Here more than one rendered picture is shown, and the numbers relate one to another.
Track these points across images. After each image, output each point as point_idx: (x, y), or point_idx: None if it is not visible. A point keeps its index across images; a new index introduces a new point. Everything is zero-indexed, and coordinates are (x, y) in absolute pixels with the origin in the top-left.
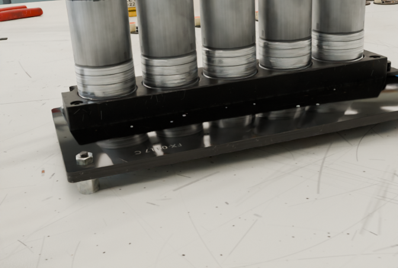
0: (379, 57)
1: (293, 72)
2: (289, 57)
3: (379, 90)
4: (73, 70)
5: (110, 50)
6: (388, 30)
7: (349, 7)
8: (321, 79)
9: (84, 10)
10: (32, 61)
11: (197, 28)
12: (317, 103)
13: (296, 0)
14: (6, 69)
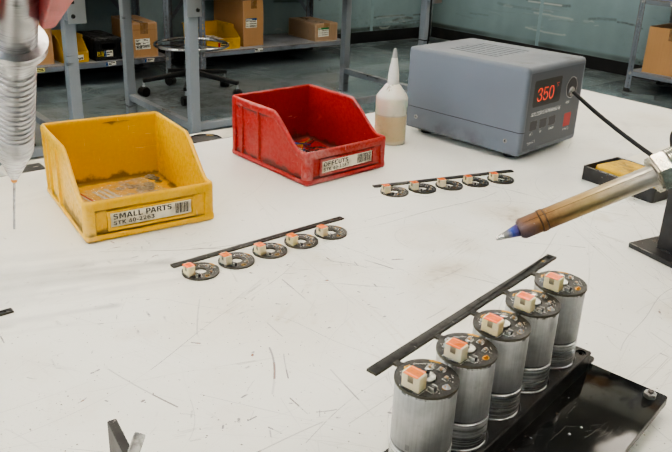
0: (582, 351)
1: (545, 394)
2: (541, 380)
3: (603, 392)
4: (214, 380)
5: (449, 436)
6: (476, 252)
7: (576, 322)
8: (558, 390)
9: (438, 409)
10: (131, 368)
11: (265, 259)
12: (578, 425)
13: (552, 332)
14: (114, 391)
